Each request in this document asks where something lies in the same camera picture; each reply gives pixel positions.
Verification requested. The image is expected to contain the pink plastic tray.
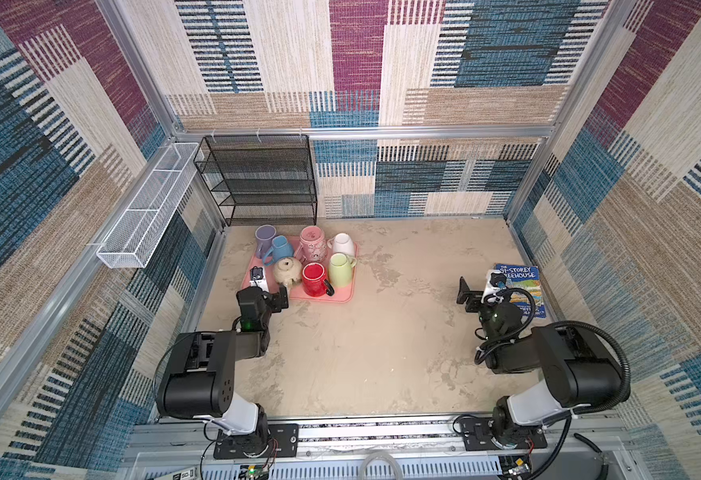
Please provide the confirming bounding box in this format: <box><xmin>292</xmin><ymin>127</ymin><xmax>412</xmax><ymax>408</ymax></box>
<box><xmin>242</xmin><ymin>234</ymin><xmax>355</xmax><ymax>303</ymax></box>

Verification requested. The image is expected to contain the blue ceramic mug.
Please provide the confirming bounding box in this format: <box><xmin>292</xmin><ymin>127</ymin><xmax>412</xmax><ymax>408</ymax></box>
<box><xmin>262</xmin><ymin>235</ymin><xmax>294</xmax><ymax>266</ymax></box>

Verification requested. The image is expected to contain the purple ceramic mug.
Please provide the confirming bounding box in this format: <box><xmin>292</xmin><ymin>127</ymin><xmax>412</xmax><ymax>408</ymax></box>
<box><xmin>254</xmin><ymin>225</ymin><xmax>276</xmax><ymax>259</ymax></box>

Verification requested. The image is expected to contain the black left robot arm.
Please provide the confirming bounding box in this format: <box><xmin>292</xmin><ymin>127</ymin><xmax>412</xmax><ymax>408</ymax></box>
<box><xmin>156</xmin><ymin>286</ymin><xmax>288</xmax><ymax>458</ymax></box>

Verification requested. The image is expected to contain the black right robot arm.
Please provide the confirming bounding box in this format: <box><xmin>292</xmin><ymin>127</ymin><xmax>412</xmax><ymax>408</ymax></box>
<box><xmin>457</xmin><ymin>270</ymin><xmax>632</xmax><ymax>449</ymax></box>

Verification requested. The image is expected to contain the red ceramic mug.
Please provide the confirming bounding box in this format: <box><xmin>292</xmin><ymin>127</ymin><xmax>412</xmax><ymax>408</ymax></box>
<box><xmin>302</xmin><ymin>262</ymin><xmax>334</xmax><ymax>298</ymax></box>

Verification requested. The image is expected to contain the pink ghost mug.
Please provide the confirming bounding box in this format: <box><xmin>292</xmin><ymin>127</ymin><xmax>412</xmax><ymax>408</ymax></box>
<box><xmin>296</xmin><ymin>225</ymin><xmax>328</xmax><ymax>264</ymax></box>

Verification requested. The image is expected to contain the light green mug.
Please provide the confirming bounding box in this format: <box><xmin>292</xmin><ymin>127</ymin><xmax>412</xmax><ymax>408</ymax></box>
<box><xmin>328</xmin><ymin>253</ymin><xmax>357</xmax><ymax>289</ymax></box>

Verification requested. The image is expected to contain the white ceramic mug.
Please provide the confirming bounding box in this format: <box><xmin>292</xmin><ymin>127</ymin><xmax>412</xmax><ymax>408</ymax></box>
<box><xmin>326</xmin><ymin>233</ymin><xmax>357</xmax><ymax>257</ymax></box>

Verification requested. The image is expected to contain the beige ceramic teapot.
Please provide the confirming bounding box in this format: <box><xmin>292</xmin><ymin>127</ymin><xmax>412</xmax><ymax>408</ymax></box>
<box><xmin>272</xmin><ymin>257</ymin><xmax>302</xmax><ymax>291</ymax></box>

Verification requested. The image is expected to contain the blue treehouse book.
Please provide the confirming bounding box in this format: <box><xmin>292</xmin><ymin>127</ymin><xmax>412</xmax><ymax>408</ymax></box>
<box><xmin>495</xmin><ymin>263</ymin><xmax>548</xmax><ymax>319</ymax></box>

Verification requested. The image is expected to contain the black wire shelf rack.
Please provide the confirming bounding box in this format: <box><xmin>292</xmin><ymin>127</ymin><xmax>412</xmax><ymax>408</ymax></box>
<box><xmin>194</xmin><ymin>135</ymin><xmax>318</xmax><ymax>227</ymax></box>

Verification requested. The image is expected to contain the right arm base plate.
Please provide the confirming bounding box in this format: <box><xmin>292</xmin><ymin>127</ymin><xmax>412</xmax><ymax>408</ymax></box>
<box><xmin>452</xmin><ymin>414</ymin><xmax>549</xmax><ymax>451</ymax></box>

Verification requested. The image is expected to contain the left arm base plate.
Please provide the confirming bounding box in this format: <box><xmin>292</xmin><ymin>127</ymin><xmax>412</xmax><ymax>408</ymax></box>
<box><xmin>212</xmin><ymin>423</ymin><xmax>300</xmax><ymax>460</ymax></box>

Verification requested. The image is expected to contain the white wire mesh basket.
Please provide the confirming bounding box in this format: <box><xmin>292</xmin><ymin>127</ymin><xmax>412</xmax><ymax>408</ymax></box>
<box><xmin>96</xmin><ymin>143</ymin><xmax>200</xmax><ymax>269</ymax></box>

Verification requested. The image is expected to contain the black corrugated cable conduit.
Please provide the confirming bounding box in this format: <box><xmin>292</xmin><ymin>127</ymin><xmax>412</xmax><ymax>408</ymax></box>
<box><xmin>541</xmin><ymin>320</ymin><xmax>633</xmax><ymax>415</ymax></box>

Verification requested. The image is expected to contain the grey hose loop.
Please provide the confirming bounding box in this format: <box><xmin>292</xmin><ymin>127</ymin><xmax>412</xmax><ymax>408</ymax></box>
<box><xmin>357</xmin><ymin>449</ymin><xmax>406</xmax><ymax>480</ymax></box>

